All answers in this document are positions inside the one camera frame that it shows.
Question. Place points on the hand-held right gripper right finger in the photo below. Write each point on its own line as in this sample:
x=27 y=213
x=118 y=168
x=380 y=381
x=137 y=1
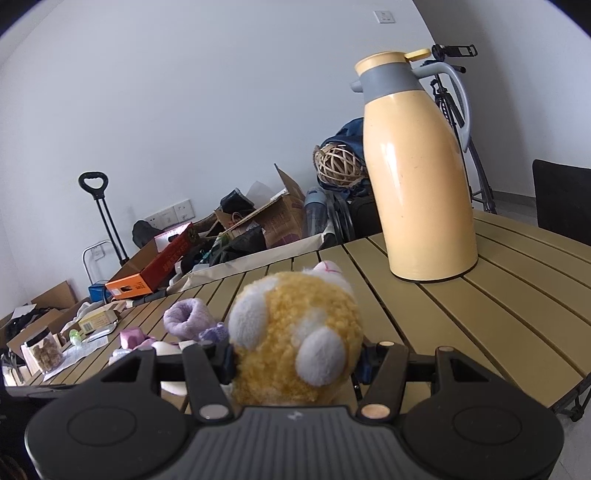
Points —
x=362 y=364

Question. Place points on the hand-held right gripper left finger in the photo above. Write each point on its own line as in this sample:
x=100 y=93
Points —
x=226 y=364

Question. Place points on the lavender towel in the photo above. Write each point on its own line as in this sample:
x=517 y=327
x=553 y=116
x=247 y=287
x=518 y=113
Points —
x=184 y=318

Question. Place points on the yellow and white plush toy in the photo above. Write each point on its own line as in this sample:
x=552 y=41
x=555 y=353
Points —
x=286 y=332

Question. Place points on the white paper piece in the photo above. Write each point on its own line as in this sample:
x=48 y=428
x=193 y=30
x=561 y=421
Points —
x=166 y=347

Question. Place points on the tan folding table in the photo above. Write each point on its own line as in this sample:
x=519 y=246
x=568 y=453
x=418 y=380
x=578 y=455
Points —
x=461 y=332

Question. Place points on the orange cardboard box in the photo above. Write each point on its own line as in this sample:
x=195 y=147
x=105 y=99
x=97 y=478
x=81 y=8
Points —
x=152 y=277

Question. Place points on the black cloth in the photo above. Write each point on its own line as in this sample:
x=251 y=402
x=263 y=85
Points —
x=247 y=242

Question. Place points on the silver foil packet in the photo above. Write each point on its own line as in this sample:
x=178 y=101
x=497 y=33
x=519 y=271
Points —
x=94 y=335

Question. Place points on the small tan carton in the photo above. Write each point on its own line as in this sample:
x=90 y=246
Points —
x=99 y=318

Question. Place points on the small blue box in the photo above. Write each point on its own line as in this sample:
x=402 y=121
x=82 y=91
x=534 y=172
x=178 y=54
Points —
x=98 y=291

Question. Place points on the printed paper sheet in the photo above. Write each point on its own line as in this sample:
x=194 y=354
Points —
x=74 y=356

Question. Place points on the black bag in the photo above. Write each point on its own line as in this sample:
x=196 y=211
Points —
x=147 y=233

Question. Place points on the brown cardboard box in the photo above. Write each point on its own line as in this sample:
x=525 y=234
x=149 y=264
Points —
x=281 y=221

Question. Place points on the small green bottle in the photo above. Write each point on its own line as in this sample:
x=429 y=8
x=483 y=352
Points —
x=75 y=336

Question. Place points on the blue water bottle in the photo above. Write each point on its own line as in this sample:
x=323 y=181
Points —
x=315 y=212

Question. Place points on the small black pouch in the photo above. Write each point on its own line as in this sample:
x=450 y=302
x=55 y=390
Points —
x=236 y=201

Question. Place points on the clear jar of snacks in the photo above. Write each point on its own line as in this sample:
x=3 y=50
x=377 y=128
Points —
x=44 y=355

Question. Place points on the open cardboard box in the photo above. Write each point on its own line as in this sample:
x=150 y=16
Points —
x=55 y=295
x=32 y=323

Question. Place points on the yellow thermos jug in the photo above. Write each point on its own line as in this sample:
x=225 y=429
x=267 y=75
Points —
x=415 y=184

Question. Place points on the woven rattan ball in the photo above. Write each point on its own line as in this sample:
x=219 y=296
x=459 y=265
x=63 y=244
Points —
x=339 y=164

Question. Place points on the black hand truck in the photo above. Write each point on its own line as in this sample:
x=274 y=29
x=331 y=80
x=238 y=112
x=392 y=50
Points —
x=92 y=177

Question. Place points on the blue fabric bag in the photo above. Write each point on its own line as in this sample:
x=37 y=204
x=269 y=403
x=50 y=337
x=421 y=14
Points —
x=351 y=131

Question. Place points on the black folding chair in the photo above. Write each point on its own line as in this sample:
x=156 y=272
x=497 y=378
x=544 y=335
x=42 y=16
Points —
x=563 y=198

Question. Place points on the white metal frame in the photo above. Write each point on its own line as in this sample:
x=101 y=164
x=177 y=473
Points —
x=98 y=243

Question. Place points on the black camera tripod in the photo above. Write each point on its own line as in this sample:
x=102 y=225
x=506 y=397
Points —
x=455 y=50

